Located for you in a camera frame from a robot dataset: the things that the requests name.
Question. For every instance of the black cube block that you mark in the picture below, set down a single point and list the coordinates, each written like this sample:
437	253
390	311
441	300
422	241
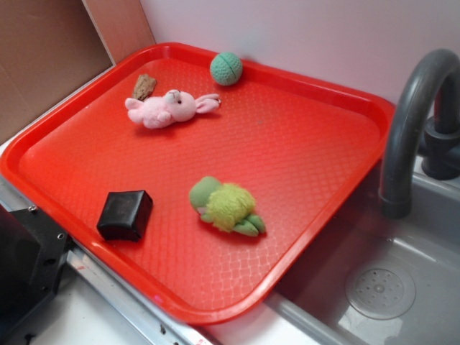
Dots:
125	215

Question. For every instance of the green rubber ball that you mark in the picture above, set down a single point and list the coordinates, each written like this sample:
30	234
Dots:
226	69

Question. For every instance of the brown cardboard panel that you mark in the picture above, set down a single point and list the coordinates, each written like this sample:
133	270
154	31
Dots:
49	49

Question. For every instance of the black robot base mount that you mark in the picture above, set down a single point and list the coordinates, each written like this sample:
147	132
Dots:
33	251

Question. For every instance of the grey toy faucet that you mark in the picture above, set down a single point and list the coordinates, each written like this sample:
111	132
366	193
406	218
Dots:
426	123

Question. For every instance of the pink plush bunny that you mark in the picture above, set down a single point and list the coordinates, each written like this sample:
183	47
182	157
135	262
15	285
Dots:
175	106

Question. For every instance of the brown wood piece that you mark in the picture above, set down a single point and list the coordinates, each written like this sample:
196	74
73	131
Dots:
144	87

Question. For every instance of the red plastic tray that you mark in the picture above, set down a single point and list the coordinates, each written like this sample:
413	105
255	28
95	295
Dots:
299	145

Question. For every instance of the green plush animal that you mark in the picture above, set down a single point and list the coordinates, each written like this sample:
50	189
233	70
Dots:
226	206

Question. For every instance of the grey toy sink basin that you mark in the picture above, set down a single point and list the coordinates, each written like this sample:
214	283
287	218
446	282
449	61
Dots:
424	244

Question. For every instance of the sink drain strainer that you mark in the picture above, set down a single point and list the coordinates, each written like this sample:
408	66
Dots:
380	293

